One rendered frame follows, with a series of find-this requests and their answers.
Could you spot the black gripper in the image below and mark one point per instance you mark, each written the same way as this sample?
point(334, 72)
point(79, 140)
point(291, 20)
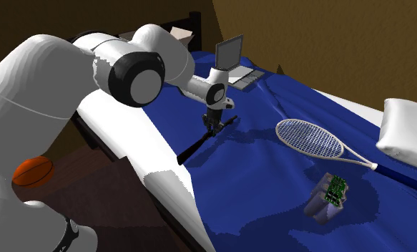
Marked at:
point(213, 115)

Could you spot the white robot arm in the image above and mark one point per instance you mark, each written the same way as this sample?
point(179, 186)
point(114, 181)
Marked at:
point(37, 87)

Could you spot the black baseball bat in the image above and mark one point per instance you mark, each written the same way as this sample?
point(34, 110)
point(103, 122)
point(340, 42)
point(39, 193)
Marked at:
point(194, 148)

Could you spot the grey open laptop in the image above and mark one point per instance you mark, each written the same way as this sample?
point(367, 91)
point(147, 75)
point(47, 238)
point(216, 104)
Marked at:
point(229, 52)

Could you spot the bed with blue blanket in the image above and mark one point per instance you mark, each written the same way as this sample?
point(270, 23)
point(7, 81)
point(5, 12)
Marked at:
point(264, 181)

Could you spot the open cardboard box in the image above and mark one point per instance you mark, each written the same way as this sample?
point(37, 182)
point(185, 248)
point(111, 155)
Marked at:
point(182, 35)

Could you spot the battery pack green circuit board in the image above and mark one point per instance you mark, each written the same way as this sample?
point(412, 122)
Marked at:
point(328, 199)

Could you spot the orange basketball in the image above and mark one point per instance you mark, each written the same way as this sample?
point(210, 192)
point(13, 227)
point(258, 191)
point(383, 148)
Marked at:
point(32, 172)

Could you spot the white pillow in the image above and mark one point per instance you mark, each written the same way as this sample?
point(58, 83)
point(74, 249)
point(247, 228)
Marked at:
point(407, 132)

